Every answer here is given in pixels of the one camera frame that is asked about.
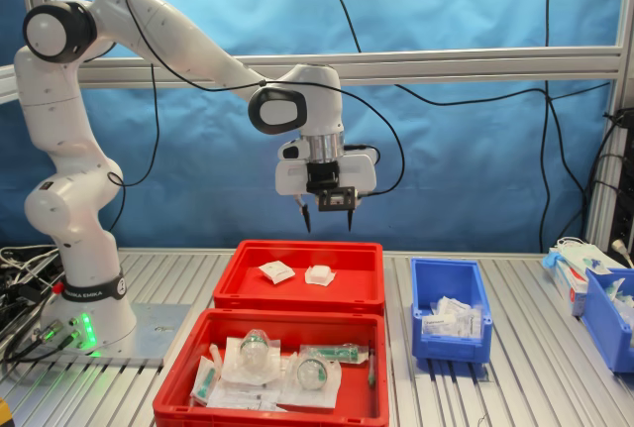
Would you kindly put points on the blue plastic storage bin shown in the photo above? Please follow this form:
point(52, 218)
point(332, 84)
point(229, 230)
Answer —
point(446, 278)
point(602, 328)

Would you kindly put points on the labelled white bandage packet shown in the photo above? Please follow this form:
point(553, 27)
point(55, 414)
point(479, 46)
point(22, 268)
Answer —
point(438, 324)

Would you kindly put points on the white carton with red print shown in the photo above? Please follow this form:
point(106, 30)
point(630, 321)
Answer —
point(569, 290)

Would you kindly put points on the green syringe packet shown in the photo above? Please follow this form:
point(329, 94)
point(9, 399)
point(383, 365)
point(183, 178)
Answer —
point(337, 352)

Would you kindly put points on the small red knob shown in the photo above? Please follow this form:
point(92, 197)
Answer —
point(58, 288)

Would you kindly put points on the white syringe packet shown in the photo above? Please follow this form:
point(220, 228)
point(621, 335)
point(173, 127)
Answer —
point(216, 355)

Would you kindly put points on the clear dome filter packet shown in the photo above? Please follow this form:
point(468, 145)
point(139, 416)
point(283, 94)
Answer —
point(312, 372)
point(255, 348)

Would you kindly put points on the green needle packet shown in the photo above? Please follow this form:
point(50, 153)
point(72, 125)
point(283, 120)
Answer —
point(208, 380)

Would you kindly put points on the red plastic crate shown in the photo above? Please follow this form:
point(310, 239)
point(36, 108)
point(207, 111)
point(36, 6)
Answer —
point(356, 387)
point(347, 268)

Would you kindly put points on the blue fabric curtain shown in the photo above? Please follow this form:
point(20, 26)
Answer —
point(446, 1)

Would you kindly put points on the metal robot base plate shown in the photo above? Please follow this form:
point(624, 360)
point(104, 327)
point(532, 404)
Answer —
point(158, 333)

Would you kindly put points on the yellow emergency stop box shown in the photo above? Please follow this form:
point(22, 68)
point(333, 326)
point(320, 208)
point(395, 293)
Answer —
point(5, 412)

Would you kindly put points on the short aluminium frame rail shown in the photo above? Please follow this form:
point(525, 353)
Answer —
point(7, 82)

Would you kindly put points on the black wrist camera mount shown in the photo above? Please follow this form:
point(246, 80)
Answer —
point(337, 199)

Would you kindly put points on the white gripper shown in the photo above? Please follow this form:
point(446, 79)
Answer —
point(289, 177)

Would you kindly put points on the long aluminium frame rail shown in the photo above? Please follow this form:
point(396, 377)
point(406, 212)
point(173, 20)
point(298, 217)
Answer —
point(446, 63)

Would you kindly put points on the flat white paper packet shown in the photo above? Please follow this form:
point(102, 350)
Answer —
point(243, 397)

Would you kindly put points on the printed flat bandage packet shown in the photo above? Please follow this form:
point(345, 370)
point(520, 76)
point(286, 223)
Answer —
point(277, 272)

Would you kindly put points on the black electronics rack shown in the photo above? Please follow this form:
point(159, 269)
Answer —
point(625, 189)

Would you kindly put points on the white packets heap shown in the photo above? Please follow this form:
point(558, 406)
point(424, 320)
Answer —
point(619, 295)

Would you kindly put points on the heap of clear bandage packets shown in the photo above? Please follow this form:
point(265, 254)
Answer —
point(465, 318)

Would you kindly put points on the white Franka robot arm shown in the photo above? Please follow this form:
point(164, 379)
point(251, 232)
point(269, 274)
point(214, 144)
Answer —
point(163, 26)

